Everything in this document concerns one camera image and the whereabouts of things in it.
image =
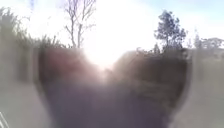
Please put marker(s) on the dark hedge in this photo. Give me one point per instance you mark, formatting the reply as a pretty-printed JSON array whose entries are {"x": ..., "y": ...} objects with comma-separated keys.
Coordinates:
[
  {"x": 63, "y": 66},
  {"x": 153, "y": 68}
]

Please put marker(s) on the dark asphalt path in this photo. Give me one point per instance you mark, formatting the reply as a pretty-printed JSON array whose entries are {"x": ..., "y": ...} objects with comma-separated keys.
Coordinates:
[{"x": 110, "y": 106}]

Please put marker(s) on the bare thin tree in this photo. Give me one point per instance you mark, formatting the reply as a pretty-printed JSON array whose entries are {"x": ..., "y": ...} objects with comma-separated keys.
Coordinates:
[{"x": 78, "y": 23}]

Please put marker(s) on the leafy tree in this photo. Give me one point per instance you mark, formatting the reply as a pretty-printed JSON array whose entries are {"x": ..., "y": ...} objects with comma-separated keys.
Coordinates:
[{"x": 170, "y": 30}]

